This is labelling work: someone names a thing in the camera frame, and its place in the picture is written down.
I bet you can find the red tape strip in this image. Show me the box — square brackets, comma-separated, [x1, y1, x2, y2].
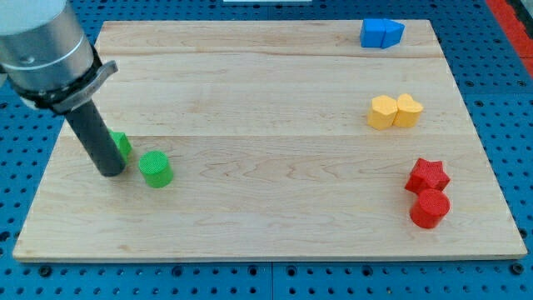
[486, 0, 532, 76]

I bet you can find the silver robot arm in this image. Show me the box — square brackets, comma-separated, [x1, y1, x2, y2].
[1, 0, 126, 177]

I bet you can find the blue cube block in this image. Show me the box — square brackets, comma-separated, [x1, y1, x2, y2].
[360, 18, 386, 48]

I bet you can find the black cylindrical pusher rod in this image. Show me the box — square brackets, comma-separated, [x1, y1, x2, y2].
[66, 100, 126, 177]

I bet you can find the wooden board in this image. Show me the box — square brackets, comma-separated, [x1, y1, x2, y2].
[12, 20, 527, 263]

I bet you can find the red cylinder block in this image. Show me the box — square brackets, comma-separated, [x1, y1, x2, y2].
[410, 188, 451, 229]

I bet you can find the yellow pentagon block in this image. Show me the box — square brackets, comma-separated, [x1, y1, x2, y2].
[367, 95, 398, 130]

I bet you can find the blue pentagon block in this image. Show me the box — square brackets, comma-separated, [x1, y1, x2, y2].
[381, 19, 405, 48]

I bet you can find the red star block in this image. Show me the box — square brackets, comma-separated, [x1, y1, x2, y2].
[405, 157, 451, 194]

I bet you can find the green cylinder block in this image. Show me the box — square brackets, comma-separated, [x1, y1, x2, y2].
[138, 151, 174, 188]

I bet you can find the yellow heart block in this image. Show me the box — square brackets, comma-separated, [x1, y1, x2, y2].
[393, 93, 424, 128]

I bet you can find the green star block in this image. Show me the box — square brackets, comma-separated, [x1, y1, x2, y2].
[108, 129, 132, 163]

